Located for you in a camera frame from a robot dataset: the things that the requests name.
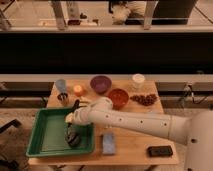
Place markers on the blue sponge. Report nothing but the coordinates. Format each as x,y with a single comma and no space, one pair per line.
108,144

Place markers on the person in background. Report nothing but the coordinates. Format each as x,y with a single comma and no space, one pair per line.
122,10

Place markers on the small dark metal cup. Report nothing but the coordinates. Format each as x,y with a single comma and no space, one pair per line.
63,98

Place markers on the white paper cup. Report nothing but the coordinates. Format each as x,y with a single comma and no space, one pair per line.
138,80

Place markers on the green plastic tray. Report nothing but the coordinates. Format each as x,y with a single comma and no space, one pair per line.
49,132

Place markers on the black rectangular device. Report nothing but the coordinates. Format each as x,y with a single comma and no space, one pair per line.
160,151

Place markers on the wooden table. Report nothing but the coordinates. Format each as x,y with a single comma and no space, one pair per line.
130,146

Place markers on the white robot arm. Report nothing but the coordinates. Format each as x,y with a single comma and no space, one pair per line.
195,132

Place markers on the grey brush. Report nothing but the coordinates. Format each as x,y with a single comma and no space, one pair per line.
73,139

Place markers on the brown grape bunch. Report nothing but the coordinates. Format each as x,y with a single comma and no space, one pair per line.
145,100

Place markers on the purple bowl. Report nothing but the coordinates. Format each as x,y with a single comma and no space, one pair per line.
100,84

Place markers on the red bowl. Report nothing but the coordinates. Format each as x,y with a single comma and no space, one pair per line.
119,98

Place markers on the orange fruit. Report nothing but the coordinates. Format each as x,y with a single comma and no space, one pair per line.
78,90

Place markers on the blue cup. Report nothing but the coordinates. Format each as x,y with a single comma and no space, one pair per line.
61,85

